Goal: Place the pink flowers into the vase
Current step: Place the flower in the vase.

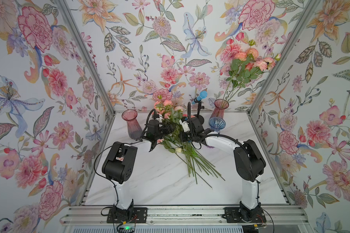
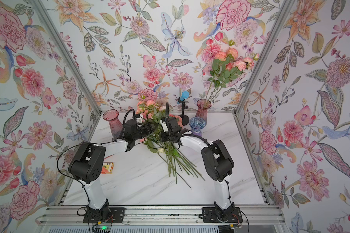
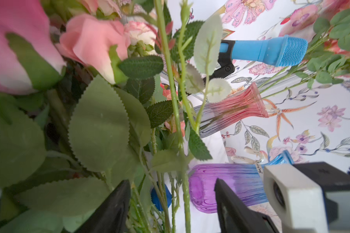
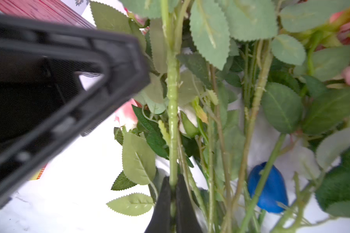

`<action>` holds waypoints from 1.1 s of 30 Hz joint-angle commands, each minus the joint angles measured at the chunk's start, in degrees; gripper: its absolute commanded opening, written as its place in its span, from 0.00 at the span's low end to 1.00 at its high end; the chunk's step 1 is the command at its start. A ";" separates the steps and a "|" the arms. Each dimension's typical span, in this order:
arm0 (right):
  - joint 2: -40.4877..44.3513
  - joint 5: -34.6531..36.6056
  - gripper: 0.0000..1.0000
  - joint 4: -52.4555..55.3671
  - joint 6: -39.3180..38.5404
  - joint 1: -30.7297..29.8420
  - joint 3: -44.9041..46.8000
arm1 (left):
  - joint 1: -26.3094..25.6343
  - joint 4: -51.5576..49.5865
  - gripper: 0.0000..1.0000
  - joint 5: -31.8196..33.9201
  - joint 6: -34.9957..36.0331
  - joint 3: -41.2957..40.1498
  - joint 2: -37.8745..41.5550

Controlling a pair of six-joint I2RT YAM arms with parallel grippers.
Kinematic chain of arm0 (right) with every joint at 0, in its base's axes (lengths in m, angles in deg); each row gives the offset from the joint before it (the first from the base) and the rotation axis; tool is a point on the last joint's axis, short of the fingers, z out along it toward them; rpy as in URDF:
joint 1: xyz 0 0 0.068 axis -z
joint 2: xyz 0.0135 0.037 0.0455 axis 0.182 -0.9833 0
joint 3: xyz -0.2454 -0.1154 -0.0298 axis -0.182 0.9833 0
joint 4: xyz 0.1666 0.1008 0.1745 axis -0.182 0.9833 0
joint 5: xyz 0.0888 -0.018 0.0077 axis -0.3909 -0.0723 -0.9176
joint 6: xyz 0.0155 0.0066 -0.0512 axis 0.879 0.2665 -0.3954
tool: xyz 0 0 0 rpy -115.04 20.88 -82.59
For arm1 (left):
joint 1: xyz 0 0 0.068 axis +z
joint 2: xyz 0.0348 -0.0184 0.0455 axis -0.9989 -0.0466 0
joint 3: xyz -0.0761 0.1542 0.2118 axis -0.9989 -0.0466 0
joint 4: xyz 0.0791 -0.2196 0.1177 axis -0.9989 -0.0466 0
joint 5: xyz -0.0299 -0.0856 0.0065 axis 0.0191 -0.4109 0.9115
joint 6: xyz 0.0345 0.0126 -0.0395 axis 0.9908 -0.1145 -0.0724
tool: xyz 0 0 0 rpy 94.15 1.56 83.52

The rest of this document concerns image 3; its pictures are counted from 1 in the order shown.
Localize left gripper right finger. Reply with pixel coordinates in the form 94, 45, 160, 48
214, 179, 279, 233

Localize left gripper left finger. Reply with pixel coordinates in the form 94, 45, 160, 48
76, 180, 131, 233

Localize green stem with leaves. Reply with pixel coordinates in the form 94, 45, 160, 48
259, 7, 350, 93

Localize pink spray rose stem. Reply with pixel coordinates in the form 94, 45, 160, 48
118, 0, 232, 233

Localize purple blue glass vase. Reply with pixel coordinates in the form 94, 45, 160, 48
188, 150, 295, 214

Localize red glass vase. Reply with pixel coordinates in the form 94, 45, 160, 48
199, 83, 268, 138

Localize pink flower bouquet green stems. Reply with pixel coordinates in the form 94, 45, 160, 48
0, 0, 193, 233

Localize blue microphone on black stand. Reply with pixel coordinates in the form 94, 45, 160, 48
210, 35, 308, 79

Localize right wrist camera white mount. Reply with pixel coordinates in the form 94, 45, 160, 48
263, 161, 350, 233

